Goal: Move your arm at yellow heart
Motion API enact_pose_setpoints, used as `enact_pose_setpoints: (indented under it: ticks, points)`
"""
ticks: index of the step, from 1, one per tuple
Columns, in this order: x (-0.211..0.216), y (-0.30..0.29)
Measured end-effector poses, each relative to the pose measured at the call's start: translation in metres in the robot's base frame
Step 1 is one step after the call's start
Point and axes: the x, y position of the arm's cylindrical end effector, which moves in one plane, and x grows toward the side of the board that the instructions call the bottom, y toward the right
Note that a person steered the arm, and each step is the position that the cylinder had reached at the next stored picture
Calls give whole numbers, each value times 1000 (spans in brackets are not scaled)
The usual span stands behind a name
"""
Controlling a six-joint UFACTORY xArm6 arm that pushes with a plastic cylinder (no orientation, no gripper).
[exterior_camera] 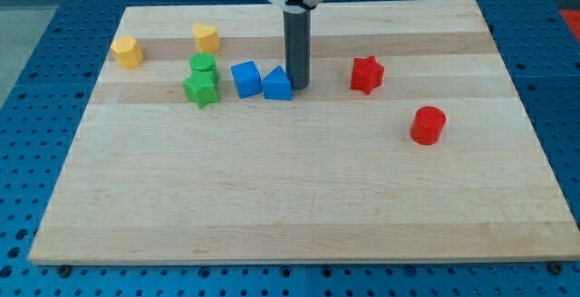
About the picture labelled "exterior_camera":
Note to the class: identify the yellow heart block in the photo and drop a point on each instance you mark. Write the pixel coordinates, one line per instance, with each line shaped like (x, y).
(205, 37)

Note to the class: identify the blue triangle block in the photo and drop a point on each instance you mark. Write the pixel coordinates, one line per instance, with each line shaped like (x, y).
(277, 86)

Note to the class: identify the blue cube block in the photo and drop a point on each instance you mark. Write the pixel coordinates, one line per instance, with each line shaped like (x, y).
(247, 79)

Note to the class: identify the red star block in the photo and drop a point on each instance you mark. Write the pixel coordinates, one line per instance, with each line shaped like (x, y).
(367, 74)

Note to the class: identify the green star block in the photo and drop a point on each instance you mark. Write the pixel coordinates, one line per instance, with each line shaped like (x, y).
(200, 88)

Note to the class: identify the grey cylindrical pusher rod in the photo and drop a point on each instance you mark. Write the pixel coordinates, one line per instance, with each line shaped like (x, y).
(297, 48)

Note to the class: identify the green cylinder block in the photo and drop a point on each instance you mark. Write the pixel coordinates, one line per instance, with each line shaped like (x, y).
(204, 63)

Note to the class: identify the wooden board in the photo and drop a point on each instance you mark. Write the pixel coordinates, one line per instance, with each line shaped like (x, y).
(331, 176)

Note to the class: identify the red cylinder block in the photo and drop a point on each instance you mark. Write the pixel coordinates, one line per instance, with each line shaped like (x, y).
(428, 124)

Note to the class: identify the yellow hexagon block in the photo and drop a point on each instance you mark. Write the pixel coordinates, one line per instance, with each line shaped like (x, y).
(127, 52)

